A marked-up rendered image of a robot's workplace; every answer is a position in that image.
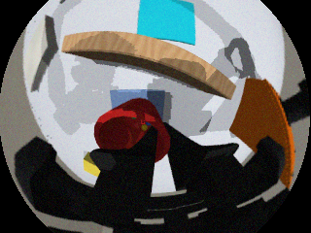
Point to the brown wooden bar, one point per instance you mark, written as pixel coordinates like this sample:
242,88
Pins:
151,54

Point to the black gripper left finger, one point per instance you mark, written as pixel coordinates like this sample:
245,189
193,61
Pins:
139,160

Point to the dark red cup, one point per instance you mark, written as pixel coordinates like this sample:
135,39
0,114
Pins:
115,130

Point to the yellow block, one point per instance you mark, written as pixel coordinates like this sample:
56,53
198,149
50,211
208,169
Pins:
90,166

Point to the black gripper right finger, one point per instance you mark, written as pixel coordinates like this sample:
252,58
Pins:
187,157

